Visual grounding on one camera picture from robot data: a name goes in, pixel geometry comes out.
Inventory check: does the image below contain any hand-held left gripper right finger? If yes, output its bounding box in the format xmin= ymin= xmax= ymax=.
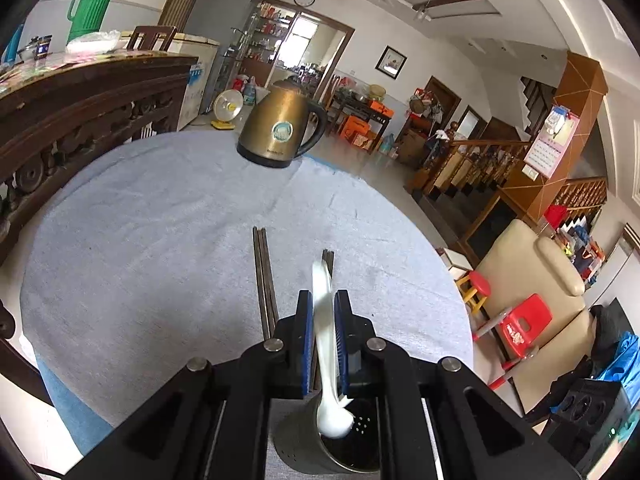
xmin=334 ymin=289 xmax=583 ymax=480

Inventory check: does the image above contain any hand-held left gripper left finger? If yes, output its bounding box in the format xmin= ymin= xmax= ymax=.
xmin=65 ymin=289 xmax=316 ymax=480

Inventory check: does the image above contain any white plastic spoon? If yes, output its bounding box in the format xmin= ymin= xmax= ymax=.
xmin=311 ymin=259 xmax=357 ymax=438

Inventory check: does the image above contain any perforated metal utensil holder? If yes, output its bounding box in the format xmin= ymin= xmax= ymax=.
xmin=272 ymin=396 xmax=396 ymax=474

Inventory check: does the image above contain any red round stool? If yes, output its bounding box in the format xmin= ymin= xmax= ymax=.
xmin=456 ymin=270 xmax=492 ymax=317

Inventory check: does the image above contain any red plastic chair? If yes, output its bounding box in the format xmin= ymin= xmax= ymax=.
xmin=472 ymin=294 xmax=553 ymax=391

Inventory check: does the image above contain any wooden stair railing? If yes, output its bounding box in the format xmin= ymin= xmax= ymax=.
xmin=405 ymin=137 xmax=531 ymax=198

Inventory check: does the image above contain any bronze electric kettle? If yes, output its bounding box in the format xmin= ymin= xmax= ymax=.
xmin=236 ymin=79 xmax=328 ymax=169

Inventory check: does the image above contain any dark wooden side table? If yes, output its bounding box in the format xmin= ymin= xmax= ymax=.
xmin=327 ymin=87 xmax=396 ymax=153

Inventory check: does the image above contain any black plastic case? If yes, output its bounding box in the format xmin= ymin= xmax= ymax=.
xmin=547 ymin=377 xmax=633 ymax=476

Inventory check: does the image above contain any blue cloth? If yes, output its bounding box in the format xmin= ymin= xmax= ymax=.
xmin=597 ymin=332 xmax=640 ymax=396

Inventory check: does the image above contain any white chest freezer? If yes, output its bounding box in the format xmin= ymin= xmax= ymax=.
xmin=167 ymin=31 xmax=221 ymax=131

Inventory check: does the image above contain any glass display shelf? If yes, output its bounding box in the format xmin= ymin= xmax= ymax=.
xmin=240 ymin=2 xmax=291 ymax=86

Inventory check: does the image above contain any grey refrigerator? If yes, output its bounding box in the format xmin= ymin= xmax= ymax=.
xmin=182 ymin=0 xmax=263 ymax=116

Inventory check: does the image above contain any orange wooden pillar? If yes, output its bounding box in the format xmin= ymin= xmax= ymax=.
xmin=500 ymin=51 xmax=608 ymax=233

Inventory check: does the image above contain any wooden chair back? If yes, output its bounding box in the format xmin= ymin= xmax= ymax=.
xmin=126 ymin=25 xmax=177 ymax=52

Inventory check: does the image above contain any white plastic bag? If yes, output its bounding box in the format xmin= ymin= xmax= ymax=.
xmin=65 ymin=30 xmax=121 ymax=55

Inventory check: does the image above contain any glass jar with lid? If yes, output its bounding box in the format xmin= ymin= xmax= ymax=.
xmin=19 ymin=35 xmax=53 ymax=61

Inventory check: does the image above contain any green thermos jug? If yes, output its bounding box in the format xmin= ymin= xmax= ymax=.
xmin=66 ymin=0 xmax=115 ymax=43

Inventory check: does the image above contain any blue thermos flask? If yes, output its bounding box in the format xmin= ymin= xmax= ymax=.
xmin=2 ymin=24 xmax=26 ymax=63

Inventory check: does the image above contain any framed wall picture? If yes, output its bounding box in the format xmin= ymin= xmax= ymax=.
xmin=375 ymin=46 xmax=407 ymax=79

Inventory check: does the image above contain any wall calendar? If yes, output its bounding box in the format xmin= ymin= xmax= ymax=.
xmin=523 ymin=105 xmax=581 ymax=179

